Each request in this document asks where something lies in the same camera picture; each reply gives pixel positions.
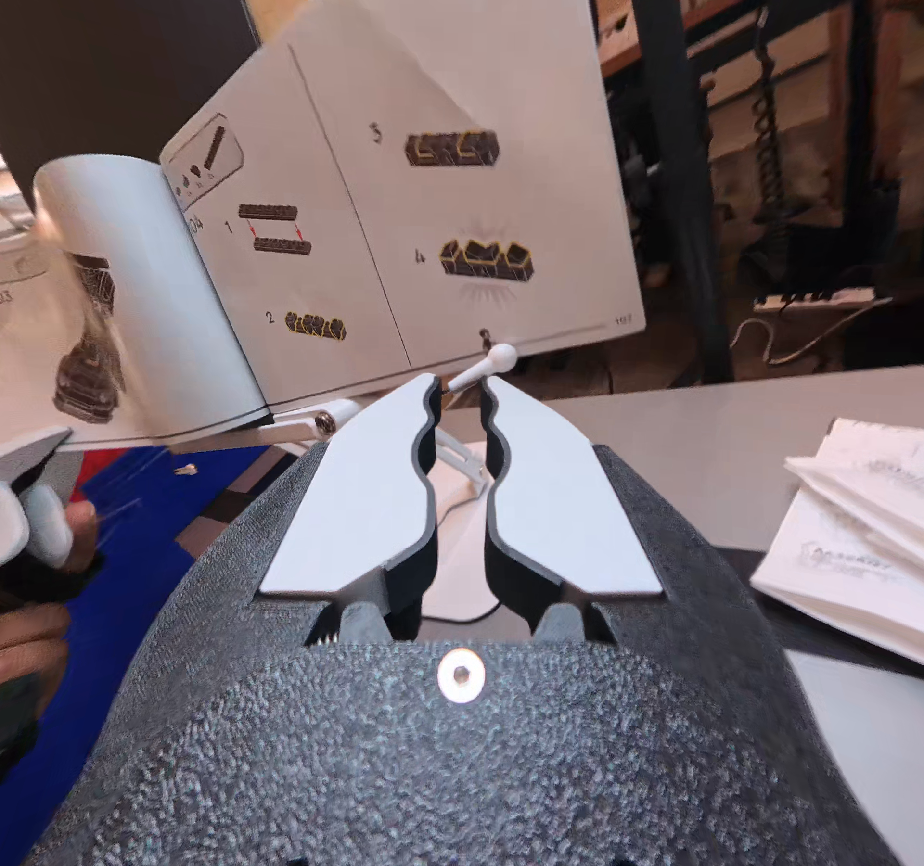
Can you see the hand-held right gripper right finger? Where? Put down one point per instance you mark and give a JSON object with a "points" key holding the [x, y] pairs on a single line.
{"points": [[578, 513]]}

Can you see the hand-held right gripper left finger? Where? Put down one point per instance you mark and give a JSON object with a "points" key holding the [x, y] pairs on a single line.
{"points": [[354, 513]]}

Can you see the white booklet stand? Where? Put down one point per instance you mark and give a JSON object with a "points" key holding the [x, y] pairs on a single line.
{"points": [[498, 361]]}

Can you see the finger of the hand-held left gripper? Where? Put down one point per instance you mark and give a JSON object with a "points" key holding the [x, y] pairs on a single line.
{"points": [[29, 459]]}

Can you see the lego instruction booklet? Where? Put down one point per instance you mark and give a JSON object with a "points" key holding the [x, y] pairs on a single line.
{"points": [[477, 87]]}

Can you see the background wooden desk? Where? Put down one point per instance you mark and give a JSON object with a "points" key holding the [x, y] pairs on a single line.
{"points": [[722, 0]]}

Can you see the blue plastic bin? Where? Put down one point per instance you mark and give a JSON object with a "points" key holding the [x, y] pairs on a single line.
{"points": [[130, 592]]}

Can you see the black background desk leg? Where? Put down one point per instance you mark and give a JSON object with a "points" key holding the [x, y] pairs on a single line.
{"points": [[679, 159]]}

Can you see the white power strip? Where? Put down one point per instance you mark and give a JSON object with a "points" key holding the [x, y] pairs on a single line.
{"points": [[816, 300]]}

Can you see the crumpled white paper bags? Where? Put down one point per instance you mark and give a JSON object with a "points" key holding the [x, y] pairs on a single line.
{"points": [[852, 549]]}

